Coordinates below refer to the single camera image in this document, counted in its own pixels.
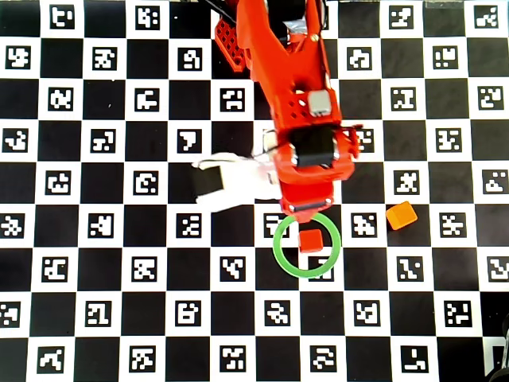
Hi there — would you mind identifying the orange cube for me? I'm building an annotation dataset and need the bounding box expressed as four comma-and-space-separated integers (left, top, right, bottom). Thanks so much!
385, 201, 419, 232

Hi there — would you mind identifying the silver duct tape wad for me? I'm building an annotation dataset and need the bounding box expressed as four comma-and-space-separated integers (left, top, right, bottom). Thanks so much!
284, 19, 311, 37

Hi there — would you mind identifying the red cube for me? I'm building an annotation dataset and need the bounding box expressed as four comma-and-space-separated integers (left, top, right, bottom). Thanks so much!
297, 229, 324, 254

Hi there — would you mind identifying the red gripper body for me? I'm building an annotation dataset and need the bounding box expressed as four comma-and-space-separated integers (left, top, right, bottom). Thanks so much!
273, 156, 357, 215

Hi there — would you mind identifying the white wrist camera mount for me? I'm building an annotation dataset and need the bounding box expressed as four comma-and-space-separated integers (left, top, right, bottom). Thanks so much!
192, 153, 286, 214

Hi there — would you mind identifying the black white marker checkerboard mat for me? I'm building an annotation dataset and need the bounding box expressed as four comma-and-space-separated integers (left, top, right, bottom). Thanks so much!
0, 0, 509, 382

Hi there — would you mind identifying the green flat ring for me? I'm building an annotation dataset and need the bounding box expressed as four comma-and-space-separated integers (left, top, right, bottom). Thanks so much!
272, 210, 343, 279

